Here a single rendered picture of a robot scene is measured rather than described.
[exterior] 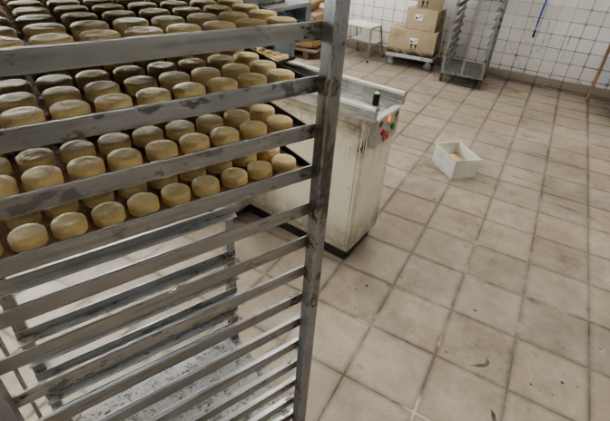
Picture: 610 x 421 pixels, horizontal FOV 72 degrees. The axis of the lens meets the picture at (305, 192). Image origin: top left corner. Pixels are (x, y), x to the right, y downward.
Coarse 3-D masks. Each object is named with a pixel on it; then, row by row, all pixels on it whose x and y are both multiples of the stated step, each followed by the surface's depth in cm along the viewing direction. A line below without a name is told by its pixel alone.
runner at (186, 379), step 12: (288, 324) 105; (264, 336) 102; (276, 336) 105; (240, 348) 99; (252, 348) 101; (216, 360) 96; (228, 360) 98; (192, 372) 96; (204, 372) 95; (168, 384) 93; (180, 384) 92; (144, 396) 90; (156, 396) 89; (120, 408) 88; (132, 408) 86; (96, 420) 86; (108, 420) 84; (120, 420) 86
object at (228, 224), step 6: (222, 222) 135; (228, 222) 134; (222, 228) 137; (228, 228) 135; (228, 246) 139; (228, 264) 144; (234, 282) 150; (228, 288) 150; (234, 318) 160; (234, 336) 165
